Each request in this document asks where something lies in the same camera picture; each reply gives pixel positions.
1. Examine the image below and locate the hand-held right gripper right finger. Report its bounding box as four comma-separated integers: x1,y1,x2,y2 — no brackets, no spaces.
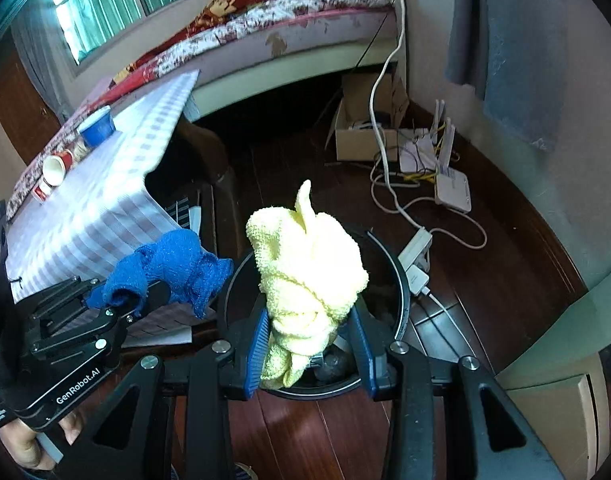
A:
348,305,566,480

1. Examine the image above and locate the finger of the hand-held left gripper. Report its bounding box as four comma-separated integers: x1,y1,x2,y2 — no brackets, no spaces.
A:
28,280,171,361
13,275,111,321

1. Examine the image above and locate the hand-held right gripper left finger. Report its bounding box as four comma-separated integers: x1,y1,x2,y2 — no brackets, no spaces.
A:
68,307,274,480

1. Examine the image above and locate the black trash bin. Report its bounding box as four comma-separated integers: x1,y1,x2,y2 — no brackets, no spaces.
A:
218,230,412,401

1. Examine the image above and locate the yellow cloth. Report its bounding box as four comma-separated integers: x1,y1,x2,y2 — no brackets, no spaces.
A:
246,180,370,388

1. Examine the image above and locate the blue cloth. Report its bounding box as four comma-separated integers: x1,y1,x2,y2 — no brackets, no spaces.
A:
86,230,235,320

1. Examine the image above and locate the person's left hand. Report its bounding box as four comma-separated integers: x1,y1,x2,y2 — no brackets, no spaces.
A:
0,407,84,473

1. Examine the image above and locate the white charger adapter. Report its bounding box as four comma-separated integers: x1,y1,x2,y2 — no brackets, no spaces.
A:
405,265,431,297

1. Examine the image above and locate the purple checked tablecloth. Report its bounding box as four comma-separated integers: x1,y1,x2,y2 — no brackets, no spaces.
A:
6,70,201,306

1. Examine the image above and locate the white power strip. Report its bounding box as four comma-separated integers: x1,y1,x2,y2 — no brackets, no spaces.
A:
396,227,433,268

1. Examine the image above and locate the white paper cup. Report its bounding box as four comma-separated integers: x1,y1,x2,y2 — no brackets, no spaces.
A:
42,140,89,187

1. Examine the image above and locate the blue cup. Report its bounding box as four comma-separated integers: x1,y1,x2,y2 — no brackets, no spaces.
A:
78,107,116,148

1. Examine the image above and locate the white router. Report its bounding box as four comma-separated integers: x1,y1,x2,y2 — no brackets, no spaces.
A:
433,117,473,213
398,100,443,173

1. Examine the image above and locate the wooden door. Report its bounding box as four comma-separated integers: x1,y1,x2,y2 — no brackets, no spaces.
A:
0,35,61,166

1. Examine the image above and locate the cardboard box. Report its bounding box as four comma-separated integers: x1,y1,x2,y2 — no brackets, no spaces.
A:
325,72,411,163

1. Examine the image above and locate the grey curtain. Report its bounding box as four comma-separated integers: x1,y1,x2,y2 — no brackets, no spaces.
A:
445,0,571,153
8,5,81,126

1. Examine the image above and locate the bed with floral quilt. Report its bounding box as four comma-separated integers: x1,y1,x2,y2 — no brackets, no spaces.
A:
186,0,411,123

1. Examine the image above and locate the mattress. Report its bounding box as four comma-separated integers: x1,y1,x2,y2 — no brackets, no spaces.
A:
190,7,401,93

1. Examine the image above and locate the red printed blanket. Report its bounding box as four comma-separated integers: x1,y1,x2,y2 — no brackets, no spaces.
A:
110,0,281,86

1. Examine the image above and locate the bed with floral sheet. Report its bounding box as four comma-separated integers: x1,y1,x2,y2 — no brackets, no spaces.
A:
6,0,393,211

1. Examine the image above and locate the white cable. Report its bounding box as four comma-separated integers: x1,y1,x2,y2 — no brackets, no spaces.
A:
368,0,489,251

